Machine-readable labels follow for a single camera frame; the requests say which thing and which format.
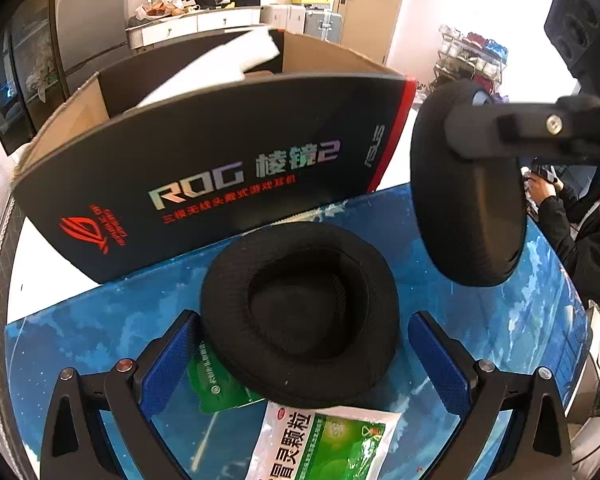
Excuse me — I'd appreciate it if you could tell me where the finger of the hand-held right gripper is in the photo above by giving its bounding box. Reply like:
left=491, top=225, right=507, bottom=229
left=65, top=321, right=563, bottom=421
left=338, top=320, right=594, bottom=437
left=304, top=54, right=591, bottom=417
left=445, top=95, right=600, bottom=162

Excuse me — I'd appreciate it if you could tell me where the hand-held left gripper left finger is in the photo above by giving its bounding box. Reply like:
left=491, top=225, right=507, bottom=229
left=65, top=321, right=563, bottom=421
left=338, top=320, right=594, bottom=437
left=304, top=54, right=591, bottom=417
left=40, top=310, right=203, bottom=480

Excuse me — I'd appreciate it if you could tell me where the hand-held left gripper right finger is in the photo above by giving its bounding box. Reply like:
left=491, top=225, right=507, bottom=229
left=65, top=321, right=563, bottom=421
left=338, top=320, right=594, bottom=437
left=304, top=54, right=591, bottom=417
left=408, top=311, right=573, bottom=480

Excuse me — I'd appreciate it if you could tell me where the small green medicine sachet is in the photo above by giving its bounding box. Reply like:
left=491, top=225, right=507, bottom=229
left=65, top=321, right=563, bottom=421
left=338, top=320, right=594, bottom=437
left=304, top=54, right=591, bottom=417
left=186, top=340, right=266, bottom=415

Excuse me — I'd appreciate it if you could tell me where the black ear cushion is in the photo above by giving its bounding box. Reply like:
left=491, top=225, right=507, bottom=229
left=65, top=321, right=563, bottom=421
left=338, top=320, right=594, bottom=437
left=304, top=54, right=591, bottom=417
left=200, top=221, right=400, bottom=408
left=410, top=80, right=528, bottom=288

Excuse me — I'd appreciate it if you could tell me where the large green medicine sachet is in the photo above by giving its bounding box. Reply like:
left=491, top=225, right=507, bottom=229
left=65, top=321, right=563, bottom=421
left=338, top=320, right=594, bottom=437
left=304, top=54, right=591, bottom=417
left=244, top=401, right=401, bottom=480

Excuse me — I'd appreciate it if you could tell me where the black cardboard box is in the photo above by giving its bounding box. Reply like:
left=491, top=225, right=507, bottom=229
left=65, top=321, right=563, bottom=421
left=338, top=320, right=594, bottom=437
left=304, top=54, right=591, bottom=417
left=11, top=30, right=416, bottom=285

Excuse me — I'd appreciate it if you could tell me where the blue sky printed mat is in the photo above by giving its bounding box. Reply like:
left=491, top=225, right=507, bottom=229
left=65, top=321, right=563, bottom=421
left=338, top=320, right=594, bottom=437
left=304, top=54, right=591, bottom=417
left=2, top=182, right=588, bottom=480

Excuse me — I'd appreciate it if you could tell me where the shoe rack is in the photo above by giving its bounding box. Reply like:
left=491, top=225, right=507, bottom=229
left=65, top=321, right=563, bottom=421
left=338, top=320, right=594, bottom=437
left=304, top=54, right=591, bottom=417
left=432, top=25, right=511, bottom=96

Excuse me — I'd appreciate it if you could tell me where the tan wooden door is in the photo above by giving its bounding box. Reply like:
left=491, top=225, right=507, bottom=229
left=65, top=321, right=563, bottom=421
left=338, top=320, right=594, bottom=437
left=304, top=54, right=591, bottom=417
left=337, top=0, right=411, bottom=63

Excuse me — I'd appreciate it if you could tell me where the silver suitcase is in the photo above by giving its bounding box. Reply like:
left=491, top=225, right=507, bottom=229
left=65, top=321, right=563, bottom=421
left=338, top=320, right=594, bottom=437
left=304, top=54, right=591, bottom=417
left=304, top=10, right=342, bottom=46

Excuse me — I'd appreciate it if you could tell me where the white foam sheet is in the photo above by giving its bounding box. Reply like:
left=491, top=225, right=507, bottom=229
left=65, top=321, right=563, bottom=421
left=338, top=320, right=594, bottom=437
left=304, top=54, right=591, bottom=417
left=137, top=27, right=282, bottom=106

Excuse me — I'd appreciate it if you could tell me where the black glass cabinet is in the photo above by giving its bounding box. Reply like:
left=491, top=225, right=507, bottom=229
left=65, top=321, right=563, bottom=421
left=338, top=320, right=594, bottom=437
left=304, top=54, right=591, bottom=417
left=0, top=0, right=61, bottom=156

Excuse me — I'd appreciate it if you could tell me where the white dresser desk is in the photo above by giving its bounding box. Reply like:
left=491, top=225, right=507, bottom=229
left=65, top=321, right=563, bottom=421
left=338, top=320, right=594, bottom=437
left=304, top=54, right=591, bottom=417
left=126, top=7, right=263, bottom=53

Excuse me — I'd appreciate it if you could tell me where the grey refrigerator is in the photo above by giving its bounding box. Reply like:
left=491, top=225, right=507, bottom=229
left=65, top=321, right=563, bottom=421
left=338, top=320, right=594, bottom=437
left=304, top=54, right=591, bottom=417
left=50, top=0, right=131, bottom=96

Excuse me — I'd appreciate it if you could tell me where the plastic bag of food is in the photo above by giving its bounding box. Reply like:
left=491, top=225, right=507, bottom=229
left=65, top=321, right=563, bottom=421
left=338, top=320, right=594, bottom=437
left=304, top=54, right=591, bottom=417
left=135, top=0, right=186, bottom=20

